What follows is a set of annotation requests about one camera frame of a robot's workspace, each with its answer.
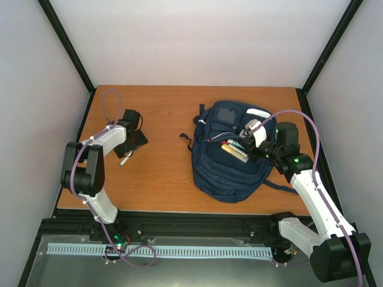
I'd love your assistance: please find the purple capped white marker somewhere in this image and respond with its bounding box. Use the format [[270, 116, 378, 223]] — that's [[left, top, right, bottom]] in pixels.
[[227, 139, 244, 149]]

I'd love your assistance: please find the teal capped white marker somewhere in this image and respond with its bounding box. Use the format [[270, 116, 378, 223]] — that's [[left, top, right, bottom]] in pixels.
[[120, 157, 129, 166]]

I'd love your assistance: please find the yellow highlighter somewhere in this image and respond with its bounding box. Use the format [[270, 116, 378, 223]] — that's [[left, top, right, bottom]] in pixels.
[[221, 143, 249, 163]]

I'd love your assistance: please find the navy blue student backpack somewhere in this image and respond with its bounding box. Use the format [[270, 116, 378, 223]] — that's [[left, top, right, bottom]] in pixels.
[[180, 100, 295, 203]]

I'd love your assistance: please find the green white glue stick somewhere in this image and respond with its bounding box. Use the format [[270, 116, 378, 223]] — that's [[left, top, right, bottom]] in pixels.
[[234, 142, 246, 149]]

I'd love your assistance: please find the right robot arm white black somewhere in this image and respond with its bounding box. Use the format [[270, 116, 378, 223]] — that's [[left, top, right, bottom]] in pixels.
[[243, 120, 371, 286]]

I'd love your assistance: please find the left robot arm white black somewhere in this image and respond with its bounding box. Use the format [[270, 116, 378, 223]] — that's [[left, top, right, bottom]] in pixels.
[[60, 109, 148, 241]]

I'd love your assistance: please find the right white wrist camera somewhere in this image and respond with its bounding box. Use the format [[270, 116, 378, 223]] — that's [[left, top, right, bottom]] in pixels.
[[244, 119, 267, 148]]

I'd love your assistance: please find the right black frame post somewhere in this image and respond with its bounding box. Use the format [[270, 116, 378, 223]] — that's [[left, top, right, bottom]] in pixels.
[[300, 0, 364, 93]]

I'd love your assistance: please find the black frame post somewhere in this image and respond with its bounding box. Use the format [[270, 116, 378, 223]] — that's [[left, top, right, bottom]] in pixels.
[[300, 0, 364, 93], [37, 0, 96, 92]]

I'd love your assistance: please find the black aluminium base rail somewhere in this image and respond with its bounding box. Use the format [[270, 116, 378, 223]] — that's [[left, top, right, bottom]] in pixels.
[[38, 209, 293, 246]]

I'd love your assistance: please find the light blue slotted cable duct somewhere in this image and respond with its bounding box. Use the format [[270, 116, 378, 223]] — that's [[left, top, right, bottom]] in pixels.
[[46, 243, 273, 261]]

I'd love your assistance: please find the left black frame post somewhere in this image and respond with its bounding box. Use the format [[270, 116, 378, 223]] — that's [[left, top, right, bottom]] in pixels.
[[37, 0, 96, 92]]

